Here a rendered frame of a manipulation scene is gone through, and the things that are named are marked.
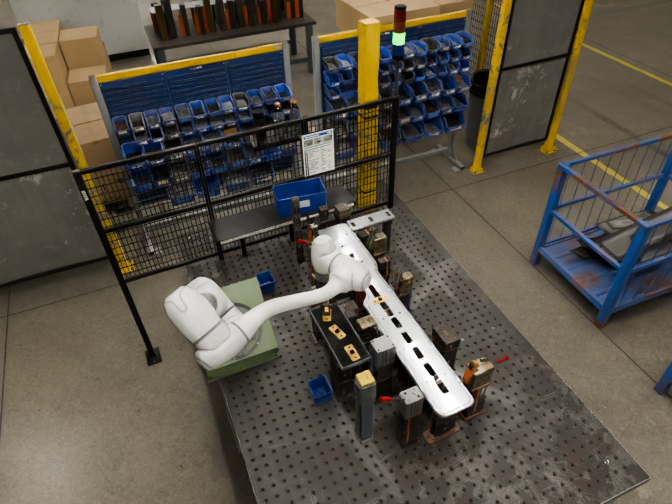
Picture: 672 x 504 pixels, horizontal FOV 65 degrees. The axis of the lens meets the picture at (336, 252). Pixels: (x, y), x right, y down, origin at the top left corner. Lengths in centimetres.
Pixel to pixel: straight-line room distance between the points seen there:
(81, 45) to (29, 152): 270
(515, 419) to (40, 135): 339
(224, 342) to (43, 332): 270
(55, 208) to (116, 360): 121
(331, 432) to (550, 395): 110
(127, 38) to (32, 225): 494
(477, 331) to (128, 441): 221
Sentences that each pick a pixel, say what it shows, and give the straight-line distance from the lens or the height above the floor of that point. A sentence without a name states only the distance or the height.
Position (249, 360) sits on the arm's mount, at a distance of 282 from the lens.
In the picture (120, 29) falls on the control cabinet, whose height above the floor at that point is 43.
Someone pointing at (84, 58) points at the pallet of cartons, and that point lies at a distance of 669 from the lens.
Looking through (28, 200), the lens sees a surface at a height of 84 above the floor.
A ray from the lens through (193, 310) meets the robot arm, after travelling 193.
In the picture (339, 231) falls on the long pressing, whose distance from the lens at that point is 312.
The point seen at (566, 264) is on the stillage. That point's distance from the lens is 444.
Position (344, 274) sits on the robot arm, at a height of 157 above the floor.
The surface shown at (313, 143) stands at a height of 137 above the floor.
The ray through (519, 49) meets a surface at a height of 120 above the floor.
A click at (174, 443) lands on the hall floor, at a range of 356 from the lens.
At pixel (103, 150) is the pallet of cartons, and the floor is 64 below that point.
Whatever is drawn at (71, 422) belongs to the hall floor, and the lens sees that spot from 389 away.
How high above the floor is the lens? 298
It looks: 42 degrees down
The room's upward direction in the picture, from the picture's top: 2 degrees counter-clockwise
